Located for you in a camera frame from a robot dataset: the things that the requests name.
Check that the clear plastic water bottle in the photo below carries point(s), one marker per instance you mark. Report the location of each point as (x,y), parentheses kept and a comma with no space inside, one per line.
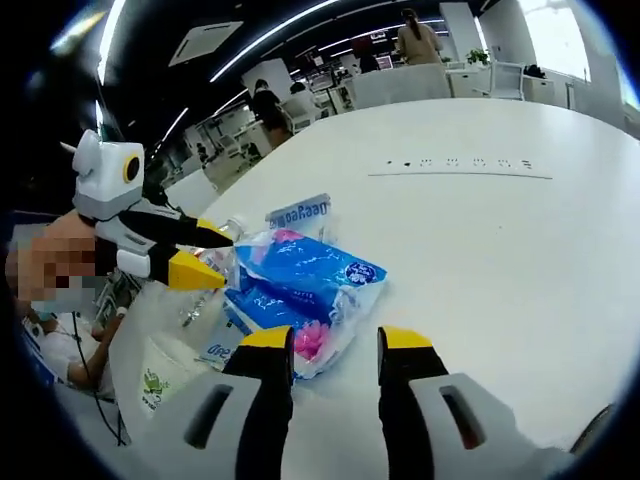
(220,260)

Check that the person's white shirt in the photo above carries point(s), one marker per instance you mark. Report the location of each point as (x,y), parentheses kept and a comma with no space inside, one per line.
(65,350)

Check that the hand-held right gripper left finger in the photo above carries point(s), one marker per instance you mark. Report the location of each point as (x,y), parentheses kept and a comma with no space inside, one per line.
(260,400)

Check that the black bag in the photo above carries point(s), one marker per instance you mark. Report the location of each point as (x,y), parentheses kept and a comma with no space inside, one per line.
(535,71)

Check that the white mesh office chair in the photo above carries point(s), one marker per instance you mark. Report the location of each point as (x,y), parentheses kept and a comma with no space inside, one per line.
(505,80)
(302,112)

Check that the white paper cup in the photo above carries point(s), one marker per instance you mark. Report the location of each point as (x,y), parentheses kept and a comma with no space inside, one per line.
(150,360)

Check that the potted green plant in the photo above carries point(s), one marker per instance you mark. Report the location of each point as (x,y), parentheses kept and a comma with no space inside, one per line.
(478,56)

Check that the person's left hand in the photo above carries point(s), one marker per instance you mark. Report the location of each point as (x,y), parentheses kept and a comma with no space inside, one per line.
(72,227)

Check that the ceiling air vent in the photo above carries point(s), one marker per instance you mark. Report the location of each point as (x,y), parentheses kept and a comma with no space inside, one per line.
(205,45)

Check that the white table socket strip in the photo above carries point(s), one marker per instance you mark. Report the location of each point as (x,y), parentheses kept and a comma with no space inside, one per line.
(460,167)

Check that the package with blue disc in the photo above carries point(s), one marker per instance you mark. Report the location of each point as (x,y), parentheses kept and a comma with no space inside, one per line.
(300,210)

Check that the blue tissue pack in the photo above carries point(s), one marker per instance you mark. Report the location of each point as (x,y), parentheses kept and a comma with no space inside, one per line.
(300,280)

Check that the light blue face mask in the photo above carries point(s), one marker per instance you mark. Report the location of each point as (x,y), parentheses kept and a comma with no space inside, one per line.
(55,308)

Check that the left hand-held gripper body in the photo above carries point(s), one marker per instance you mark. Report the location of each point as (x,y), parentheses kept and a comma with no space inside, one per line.
(107,170)

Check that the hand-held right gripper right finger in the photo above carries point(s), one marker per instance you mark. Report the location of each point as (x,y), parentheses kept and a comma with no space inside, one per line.
(410,400)

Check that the white desk partition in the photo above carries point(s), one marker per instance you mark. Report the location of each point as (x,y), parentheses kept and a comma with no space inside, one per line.
(400,87)

